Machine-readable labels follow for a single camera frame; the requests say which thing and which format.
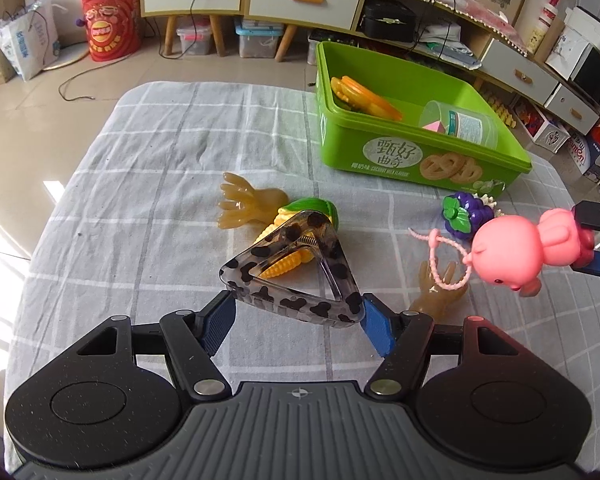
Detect blue and white carton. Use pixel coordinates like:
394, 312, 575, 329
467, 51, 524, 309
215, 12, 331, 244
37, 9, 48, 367
564, 129, 600, 177

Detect toy corn cob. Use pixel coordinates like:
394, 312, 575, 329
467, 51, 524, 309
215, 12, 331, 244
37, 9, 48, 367
254, 198, 339, 279

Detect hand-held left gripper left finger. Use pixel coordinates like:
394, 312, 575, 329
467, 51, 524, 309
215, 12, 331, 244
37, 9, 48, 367
75, 292, 237, 404

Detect yellow paper cup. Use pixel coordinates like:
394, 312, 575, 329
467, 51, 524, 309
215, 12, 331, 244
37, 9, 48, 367
526, 1, 557, 54

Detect pink pig toy with strap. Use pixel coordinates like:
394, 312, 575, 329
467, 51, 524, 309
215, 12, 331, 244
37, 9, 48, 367
408, 206, 589, 297

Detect black case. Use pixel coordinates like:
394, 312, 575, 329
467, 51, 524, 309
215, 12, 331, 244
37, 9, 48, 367
356, 0, 422, 44

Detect white appliance box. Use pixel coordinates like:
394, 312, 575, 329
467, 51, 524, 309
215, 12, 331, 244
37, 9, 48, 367
544, 6, 600, 82

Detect clear plastic storage box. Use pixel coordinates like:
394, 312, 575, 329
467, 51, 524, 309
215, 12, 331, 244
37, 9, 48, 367
175, 26, 217, 58

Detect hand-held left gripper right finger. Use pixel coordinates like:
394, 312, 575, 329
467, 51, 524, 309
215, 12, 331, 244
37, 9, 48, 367
360, 296, 526, 403

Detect red printed bucket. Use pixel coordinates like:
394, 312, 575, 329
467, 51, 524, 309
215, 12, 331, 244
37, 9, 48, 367
79, 0, 144, 64

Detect orange ridged plastic toy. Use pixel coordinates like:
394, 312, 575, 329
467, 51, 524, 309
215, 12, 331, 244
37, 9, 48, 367
331, 75, 403, 122

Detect white plastic crate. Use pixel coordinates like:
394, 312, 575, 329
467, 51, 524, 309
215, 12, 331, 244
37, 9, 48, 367
511, 101, 572, 157

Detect clear storage box blue lid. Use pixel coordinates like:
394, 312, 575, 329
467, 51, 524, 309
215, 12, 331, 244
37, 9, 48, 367
234, 19, 287, 62

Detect black microwave oven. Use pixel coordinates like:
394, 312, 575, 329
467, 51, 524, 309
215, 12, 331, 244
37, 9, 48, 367
566, 41, 600, 112

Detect thin black cable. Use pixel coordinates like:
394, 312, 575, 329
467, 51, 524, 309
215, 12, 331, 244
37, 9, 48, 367
56, 0, 203, 104

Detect grey plaid bed sheet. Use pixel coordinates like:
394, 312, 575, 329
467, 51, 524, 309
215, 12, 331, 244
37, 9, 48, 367
2, 80, 600, 480

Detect clear cotton swab jar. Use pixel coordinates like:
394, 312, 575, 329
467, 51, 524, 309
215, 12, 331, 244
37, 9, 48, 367
419, 100, 499, 149

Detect amber rubber hand toy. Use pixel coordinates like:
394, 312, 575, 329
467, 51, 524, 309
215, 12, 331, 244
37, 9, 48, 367
216, 171, 292, 232
406, 259, 469, 319

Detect cow-pattern hair claw clip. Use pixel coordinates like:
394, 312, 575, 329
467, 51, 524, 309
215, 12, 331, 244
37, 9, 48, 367
218, 209, 367, 329

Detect white paper bag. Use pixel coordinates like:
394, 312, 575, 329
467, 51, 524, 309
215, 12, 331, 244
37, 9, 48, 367
0, 0, 62, 84

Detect pink lace cloth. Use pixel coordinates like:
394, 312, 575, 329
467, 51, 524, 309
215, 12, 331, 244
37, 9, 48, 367
334, 0, 524, 47

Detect purple toy grapes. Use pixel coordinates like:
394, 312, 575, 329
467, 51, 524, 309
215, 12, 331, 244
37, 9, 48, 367
440, 190, 498, 242

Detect stack of yellow egg trays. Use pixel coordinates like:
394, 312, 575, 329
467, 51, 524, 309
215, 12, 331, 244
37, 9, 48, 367
481, 86, 519, 129

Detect storage box with black top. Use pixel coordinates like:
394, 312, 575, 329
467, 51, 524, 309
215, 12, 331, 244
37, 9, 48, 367
306, 26, 332, 67

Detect green plastic cookie box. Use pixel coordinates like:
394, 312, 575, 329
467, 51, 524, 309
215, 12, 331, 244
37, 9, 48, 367
315, 41, 533, 192

